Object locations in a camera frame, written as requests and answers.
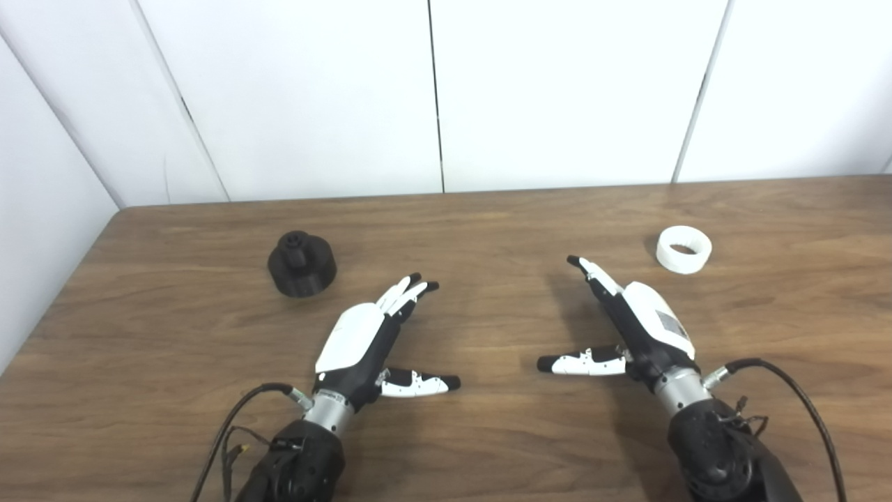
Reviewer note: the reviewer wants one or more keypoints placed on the round black geared part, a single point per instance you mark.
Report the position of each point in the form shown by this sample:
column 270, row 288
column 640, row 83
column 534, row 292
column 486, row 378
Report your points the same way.
column 303, row 268

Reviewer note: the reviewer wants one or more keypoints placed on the white and black left hand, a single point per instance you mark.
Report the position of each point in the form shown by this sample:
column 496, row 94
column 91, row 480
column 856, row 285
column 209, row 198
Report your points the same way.
column 348, row 338

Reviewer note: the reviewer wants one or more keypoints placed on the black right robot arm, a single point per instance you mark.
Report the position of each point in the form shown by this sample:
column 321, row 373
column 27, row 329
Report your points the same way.
column 718, row 460

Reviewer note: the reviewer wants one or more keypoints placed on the white and black right hand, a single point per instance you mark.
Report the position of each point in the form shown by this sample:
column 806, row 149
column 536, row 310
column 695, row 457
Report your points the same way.
column 655, row 317

